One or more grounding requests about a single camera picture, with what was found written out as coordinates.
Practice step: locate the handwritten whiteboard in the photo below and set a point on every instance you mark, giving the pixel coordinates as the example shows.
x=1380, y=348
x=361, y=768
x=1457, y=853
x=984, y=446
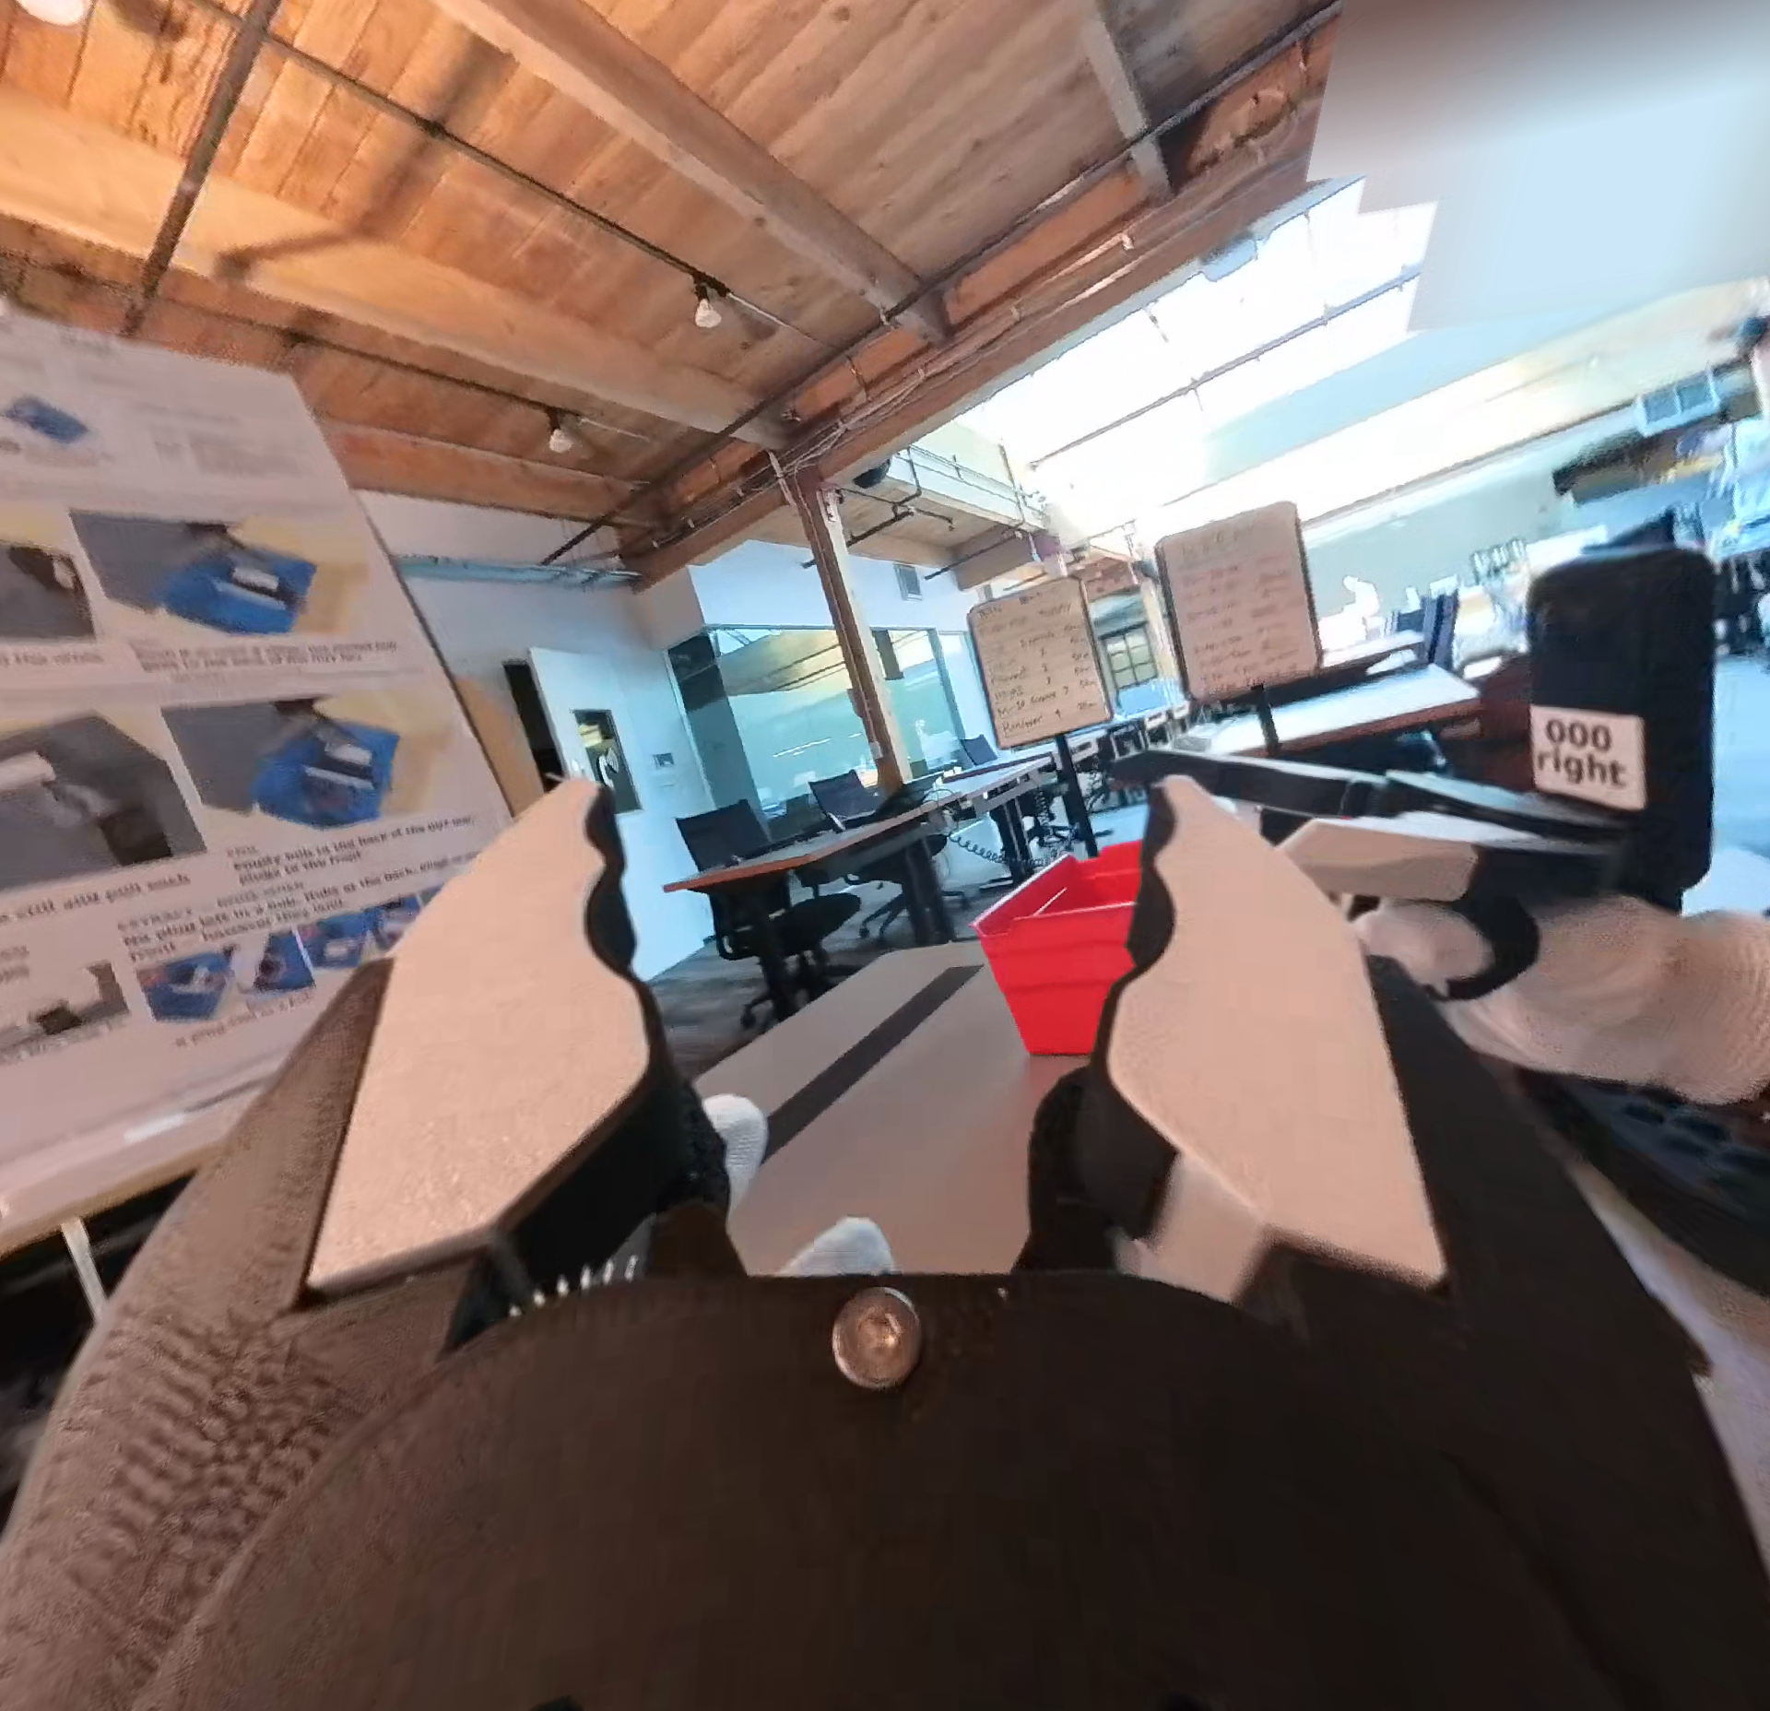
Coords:
x=1037, y=661
x=1236, y=605

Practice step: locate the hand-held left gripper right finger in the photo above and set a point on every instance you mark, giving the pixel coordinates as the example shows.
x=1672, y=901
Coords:
x=1272, y=1061

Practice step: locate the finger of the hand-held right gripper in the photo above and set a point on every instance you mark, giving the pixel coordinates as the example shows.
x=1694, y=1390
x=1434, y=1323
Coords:
x=1384, y=861
x=1244, y=782

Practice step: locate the person's left hand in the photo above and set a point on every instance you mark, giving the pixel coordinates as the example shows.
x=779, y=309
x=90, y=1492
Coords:
x=739, y=1144

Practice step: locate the person's right hand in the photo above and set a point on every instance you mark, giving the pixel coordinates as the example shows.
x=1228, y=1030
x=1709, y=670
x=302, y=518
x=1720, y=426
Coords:
x=1631, y=993

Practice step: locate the black mesh wrist rest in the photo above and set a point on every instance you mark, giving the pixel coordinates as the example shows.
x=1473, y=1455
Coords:
x=1686, y=1172

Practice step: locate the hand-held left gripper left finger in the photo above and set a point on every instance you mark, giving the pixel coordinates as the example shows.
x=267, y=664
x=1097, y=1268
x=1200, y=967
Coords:
x=483, y=1047

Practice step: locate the dark framed booth door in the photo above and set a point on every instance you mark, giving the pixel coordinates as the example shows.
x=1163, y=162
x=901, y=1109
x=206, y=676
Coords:
x=552, y=716

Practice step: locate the red plastic bin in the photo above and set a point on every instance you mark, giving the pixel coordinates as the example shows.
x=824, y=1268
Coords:
x=1065, y=964

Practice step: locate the printed instruction sheet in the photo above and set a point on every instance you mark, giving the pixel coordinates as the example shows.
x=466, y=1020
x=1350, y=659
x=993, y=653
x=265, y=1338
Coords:
x=207, y=701

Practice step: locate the black office chair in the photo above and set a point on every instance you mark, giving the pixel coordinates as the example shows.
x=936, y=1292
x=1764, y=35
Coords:
x=844, y=794
x=746, y=854

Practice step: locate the phone icon door window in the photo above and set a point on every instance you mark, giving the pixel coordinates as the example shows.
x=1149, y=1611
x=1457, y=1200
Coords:
x=605, y=764

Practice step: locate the instruction sheet on board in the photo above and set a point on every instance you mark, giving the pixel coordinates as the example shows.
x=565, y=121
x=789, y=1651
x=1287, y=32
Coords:
x=491, y=745

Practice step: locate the wooden support post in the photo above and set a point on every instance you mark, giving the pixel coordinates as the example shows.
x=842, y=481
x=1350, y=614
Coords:
x=844, y=605

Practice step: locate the wooden office desk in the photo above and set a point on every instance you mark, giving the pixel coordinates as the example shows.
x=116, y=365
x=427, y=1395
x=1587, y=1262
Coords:
x=830, y=848
x=1354, y=701

